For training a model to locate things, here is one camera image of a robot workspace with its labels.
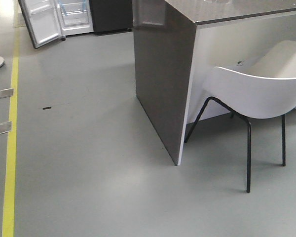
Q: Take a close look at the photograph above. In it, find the metal floor plate far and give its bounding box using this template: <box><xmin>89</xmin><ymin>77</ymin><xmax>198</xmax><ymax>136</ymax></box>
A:
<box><xmin>0</xmin><ymin>88</ymin><xmax>14</xmax><ymax>99</ymax></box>

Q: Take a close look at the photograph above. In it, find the metal floor plate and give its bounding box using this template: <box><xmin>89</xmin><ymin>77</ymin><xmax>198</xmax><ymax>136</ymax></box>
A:
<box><xmin>0</xmin><ymin>88</ymin><xmax>14</xmax><ymax>99</ymax></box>
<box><xmin>0</xmin><ymin>121</ymin><xmax>12</xmax><ymax>135</ymax></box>

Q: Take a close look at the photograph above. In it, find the white shell chair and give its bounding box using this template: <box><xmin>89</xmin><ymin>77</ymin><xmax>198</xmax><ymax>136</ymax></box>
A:
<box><xmin>184</xmin><ymin>40</ymin><xmax>296</xmax><ymax>193</ymax></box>

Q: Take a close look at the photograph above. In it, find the dark fridge body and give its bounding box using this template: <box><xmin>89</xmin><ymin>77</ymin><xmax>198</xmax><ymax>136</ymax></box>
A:
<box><xmin>55</xmin><ymin>0</ymin><xmax>133</xmax><ymax>41</ymax></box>

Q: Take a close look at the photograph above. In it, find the metal floor plate near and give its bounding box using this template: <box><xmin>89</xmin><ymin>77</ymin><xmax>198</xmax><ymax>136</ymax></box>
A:
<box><xmin>0</xmin><ymin>121</ymin><xmax>12</xmax><ymax>135</ymax></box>

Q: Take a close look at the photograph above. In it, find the fridge door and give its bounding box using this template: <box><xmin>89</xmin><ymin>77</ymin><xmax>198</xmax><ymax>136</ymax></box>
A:
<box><xmin>18</xmin><ymin>0</ymin><xmax>63</xmax><ymax>49</ymax></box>

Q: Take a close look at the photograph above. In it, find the grey speckled kitchen counter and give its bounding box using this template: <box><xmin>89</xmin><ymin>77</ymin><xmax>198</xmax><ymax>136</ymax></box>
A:
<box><xmin>133</xmin><ymin>0</ymin><xmax>296</xmax><ymax>165</ymax></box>

